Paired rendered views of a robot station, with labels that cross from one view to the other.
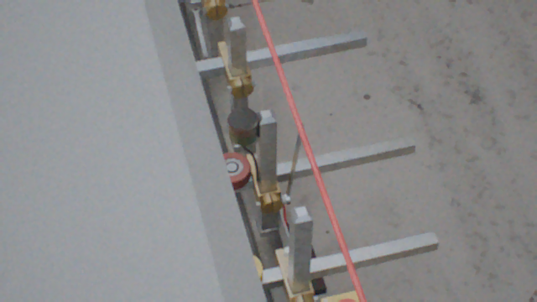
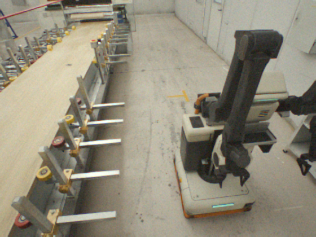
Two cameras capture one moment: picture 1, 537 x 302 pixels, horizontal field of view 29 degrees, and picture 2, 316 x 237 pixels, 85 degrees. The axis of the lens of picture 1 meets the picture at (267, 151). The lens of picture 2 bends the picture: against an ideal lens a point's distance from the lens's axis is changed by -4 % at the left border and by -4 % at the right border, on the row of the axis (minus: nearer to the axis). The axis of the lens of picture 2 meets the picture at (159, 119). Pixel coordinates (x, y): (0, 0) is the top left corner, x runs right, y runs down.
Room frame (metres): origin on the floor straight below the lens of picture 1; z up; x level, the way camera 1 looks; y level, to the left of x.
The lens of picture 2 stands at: (-1.14, -1.14, 1.75)
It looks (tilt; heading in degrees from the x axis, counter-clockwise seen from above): 39 degrees down; 9
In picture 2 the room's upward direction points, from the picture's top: 2 degrees counter-clockwise
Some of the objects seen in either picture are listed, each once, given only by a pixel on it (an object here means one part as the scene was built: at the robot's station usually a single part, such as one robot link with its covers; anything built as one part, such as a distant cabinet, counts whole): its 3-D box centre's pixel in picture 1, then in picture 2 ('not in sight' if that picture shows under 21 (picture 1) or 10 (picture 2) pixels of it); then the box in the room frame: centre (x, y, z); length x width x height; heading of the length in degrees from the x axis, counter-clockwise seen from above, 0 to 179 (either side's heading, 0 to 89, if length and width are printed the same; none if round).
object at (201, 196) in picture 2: not in sight; (209, 177); (-0.06, -1.45, 0.16); 0.67 x 0.64 x 0.25; 14
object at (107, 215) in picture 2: not in sight; (72, 219); (-0.85, -0.64, 0.83); 0.43 x 0.03 x 0.04; 104
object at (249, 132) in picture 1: (242, 122); not in sight; (1.26, 0.05, 1.10); 0.06 x 0.06 x 0.02
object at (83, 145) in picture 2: not in sight; (90, 144); (-0.36, -0.51, 0.84); 0.43 x 0.03 x 0.04; 104
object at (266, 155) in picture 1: (267, 184); (105, 56); (1.27, 0.00, 0.87); 0.04 x 0.04 x 0.48; 14
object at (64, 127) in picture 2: not in sight; (73, 147); (-0.43, -0.43, 0.87); 0.04 x 0.04 x 0.48; 14
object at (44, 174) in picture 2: not in sight; (47, 176); (-0.66, -0.39, 0.85); 0.08 x 0.08 x 0.11
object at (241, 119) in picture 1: (244, 152); not in sight; (1.26, 0.05, 1.00); 0.06 x 0.06 x 0.22; 14
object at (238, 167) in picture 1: (232, 180); not in sight; (1.29, 0.08, 0.85); 0.08 x 0.08 x 0.11
